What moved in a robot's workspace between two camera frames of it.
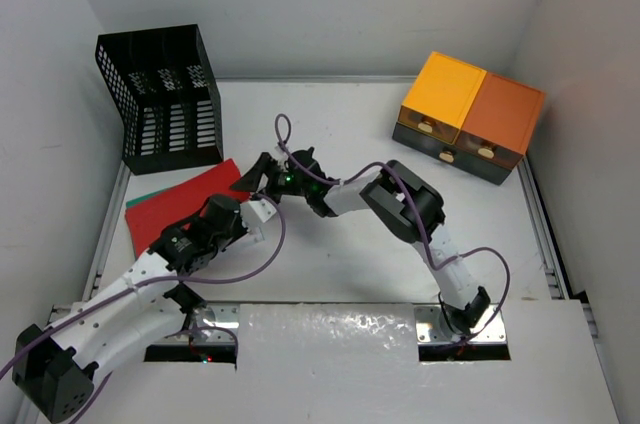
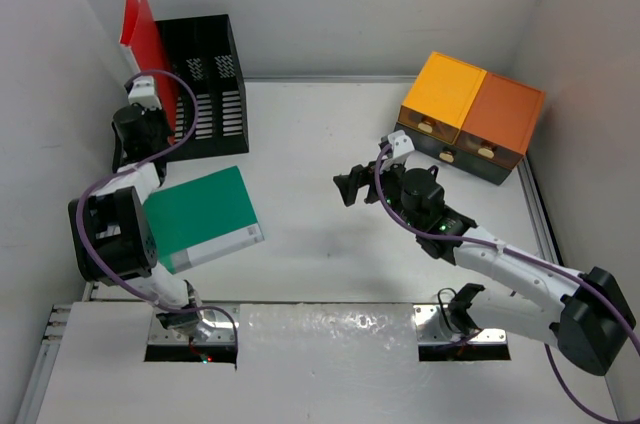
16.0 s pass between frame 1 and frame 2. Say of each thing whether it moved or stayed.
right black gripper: moved
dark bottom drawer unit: stayed
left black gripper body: moved
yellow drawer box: stayed
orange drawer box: stayed
